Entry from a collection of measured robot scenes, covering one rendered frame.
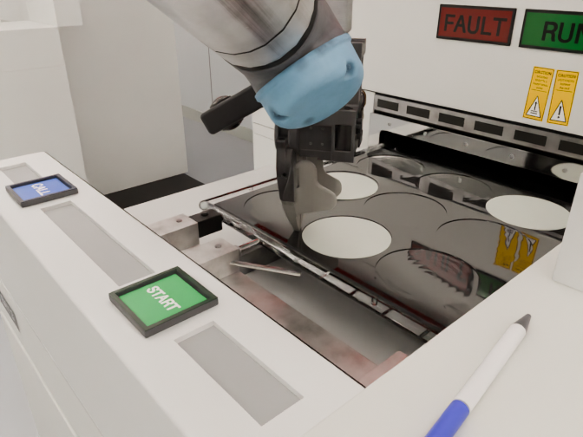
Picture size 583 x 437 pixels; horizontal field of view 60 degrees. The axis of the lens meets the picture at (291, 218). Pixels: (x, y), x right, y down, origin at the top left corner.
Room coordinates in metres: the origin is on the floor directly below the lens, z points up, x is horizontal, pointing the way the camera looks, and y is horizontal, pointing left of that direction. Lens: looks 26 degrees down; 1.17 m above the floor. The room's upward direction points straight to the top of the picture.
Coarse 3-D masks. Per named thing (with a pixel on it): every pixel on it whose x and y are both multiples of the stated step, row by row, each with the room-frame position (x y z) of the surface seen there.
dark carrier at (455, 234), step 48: (384, 192) 0.63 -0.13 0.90; (432, 192) 0.63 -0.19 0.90; (480, 192) 0.63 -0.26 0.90; (528, 192) 0.63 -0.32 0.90; (288, 240) 0.49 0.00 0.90; (432, 240) 0.49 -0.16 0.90; (480, 240) 0.49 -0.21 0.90; (528, 240) 0.49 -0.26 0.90; (384, 288) 0.40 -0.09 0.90; (432, 288) 0.40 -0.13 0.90; (480, 288) 0.40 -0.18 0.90
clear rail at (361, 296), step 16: (208, 208) 0.58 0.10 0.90; (240, 224) 0.53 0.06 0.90; (272, 240) 0.49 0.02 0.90; (288, 256) 0.46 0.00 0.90; (304, 256) 0.45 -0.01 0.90; (320, 272) 0.42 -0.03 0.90; (336, 288) 0.41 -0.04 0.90; (352, 288) 0.40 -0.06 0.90; (368, 304) 0.38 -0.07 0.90; (384, 304) 0.37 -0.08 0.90; (400, 320) 0.35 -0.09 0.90; (416, 320) 0.35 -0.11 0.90; (416, 336) 0.34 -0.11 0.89; (432, 336) 0.33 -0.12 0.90
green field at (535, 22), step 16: (528, 16) 0.71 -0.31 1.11; (544, 16) 0.69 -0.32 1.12; (560, 16) 0.68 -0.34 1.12; (576, 16) 0.66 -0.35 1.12; (528, 32) 0.71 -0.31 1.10; (544, 32) 0.69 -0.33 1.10; (560, 32) 0.67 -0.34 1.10; (576, 32) 0.66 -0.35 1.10; (560, 48) 0.67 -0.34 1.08; (576, 48) 0.66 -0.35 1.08
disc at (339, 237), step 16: (320, 224) 0.53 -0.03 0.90; (336, 224) 0.53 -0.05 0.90; (352, 224) 0.53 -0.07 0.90; (368, 224) 0.53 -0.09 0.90; (304, 240) 0.49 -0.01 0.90; (320, 240) 0.49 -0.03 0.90; (336, 240) 0.49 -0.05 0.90; (352, 240) 0.49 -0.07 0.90; (368, 240) 0.49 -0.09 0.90; (384, 240) 0.49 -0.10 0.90; (336, 256) 0.46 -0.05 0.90; (352, 256) 0.46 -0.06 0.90; (368, 256) 0.46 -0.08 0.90
